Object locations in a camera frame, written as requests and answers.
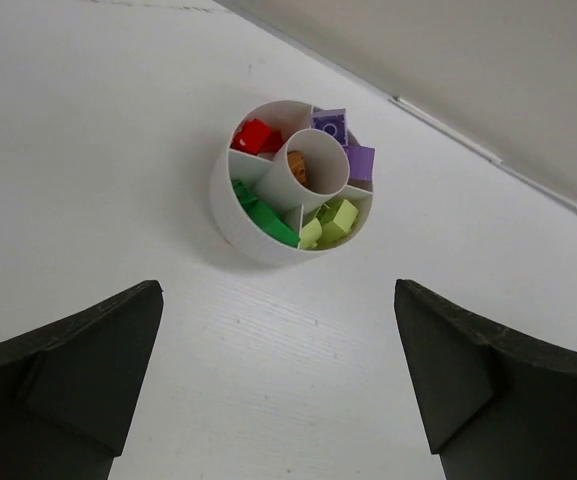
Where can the lone light yellow lego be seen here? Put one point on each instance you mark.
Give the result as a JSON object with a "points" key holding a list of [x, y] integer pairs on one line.
{"points": [[325, 213]]}

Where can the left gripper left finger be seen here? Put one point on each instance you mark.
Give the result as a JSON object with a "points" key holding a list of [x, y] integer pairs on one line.
{"points": [[69, 389]]}

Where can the lavender 2x2 lego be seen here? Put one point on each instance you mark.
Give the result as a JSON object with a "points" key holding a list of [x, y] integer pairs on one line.
{"points": [[333, 122]]}

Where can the purple butterfly curved lego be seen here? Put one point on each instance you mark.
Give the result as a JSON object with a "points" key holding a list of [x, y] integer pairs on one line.
{"points": [[361, 162]]}

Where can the white round divided container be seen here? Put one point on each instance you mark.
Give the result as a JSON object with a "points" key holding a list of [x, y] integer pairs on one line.
{"points": [[269, 177]]}

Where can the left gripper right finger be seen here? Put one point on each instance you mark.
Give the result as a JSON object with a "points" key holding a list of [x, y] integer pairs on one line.
{"points": [[495, 403]]}

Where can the dark green curved lego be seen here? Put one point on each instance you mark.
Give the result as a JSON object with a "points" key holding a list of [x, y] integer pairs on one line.
{"points": [[270, 223]]}

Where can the red lego brick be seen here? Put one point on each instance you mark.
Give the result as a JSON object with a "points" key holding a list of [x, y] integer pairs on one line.
{"points": [[251, 137]]}

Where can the green 2x4 lego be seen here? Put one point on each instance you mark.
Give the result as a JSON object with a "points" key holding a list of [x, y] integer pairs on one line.
{"points": [[246, 198]]}

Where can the light yellow lego brick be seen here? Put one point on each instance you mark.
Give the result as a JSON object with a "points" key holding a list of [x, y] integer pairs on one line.
{"points": [[338, 221]]}

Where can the brown lego plate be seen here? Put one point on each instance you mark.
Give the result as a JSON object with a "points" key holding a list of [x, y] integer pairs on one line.
{"points": [[296, 162]]}

